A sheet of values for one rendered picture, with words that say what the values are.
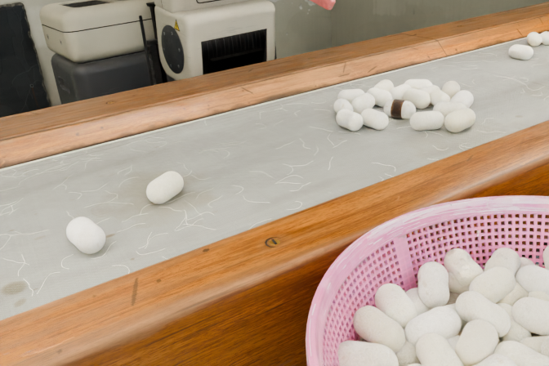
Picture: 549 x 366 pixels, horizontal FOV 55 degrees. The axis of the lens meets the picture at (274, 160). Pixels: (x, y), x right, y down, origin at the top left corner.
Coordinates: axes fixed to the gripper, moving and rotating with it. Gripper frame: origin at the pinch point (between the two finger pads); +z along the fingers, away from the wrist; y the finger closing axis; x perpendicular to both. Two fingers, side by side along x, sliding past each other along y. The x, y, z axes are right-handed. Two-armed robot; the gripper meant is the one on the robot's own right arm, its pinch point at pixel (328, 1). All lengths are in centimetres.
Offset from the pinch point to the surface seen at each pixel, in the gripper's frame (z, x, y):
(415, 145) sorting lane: 23.0, -3.7, -4.4
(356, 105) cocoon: 13.9, 2.2, -3.2
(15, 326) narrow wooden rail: 28, -11, -42
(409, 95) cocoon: 15.1, 0.8, 3.2
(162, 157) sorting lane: 11.9, 5.6, -25.5
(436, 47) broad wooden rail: 3.5, 10.6, 23.5
